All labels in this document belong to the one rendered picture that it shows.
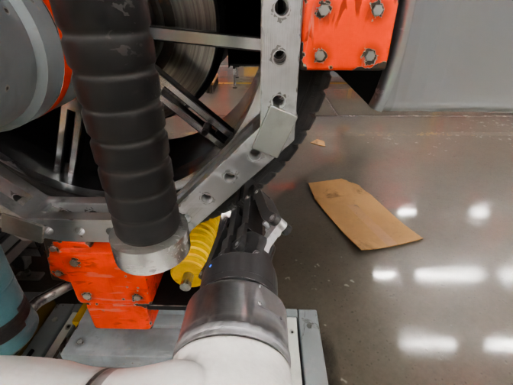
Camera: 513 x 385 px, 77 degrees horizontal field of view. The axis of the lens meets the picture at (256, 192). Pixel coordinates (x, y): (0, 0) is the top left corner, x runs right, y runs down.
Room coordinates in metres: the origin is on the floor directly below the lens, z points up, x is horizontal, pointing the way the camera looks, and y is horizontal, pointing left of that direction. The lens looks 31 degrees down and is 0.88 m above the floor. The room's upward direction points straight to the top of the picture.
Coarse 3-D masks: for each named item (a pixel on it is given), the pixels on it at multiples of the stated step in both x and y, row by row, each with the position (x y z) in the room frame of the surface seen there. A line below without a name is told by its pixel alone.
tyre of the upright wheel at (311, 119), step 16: (304, 80) 0.43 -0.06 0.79; (320, 80) 0.43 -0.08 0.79; (304, 96) 0.43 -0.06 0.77; (320, 96) 0.44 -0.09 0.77; (304, 112) 0.43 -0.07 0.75; (304, 128) 0.43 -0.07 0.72; (272, 160) 0.43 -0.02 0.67; (288, 160) 0.44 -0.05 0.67; (256, 176) 0.43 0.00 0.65; (272, 176) 0.44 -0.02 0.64; (48, 192) 0.44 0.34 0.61; (64, 192) 0.45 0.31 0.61; (176, 192) 0.44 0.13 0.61; (224, 208) 0.44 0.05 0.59
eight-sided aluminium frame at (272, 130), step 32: (288, 0) 0.35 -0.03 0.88; (288, 32) 0.35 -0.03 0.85; (288, 64) 0.35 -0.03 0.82; (288, 96) 0.35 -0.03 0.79; (256, 128) 0.35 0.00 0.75; (288, 128) 0.35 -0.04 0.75; (224, 160) 0.35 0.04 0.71; (256, 160) 0.35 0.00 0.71; (0, 192) 0.38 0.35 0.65; (32, 192) 0.41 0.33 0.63; (192, 192) 0.35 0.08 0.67; (224, 192) 0.35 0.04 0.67; (0, 224) 0.36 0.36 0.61; (32, 224) 0.36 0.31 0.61; (64, 224) 0.36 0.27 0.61; (96, 224) 0.36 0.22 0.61; (192, 224) 0.35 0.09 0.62
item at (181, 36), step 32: (160, 32) 0.46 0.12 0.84; (192, 32) 0.46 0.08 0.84; (224, 32) 0.47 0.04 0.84; (160, 96) 0.46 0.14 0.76; (192, 96) 0.47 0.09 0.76; (256, 96) 0.44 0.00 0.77; (32, 128) 0.54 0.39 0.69; (64, 128) 0.46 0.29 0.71; (224, 128) 0.46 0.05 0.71; (0, 160) 0.45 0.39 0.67; (32, 160) 0.47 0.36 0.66; (64, 160) 0.47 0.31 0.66; (192, 160) 0.50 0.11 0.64; (96, 192) 0.44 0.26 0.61
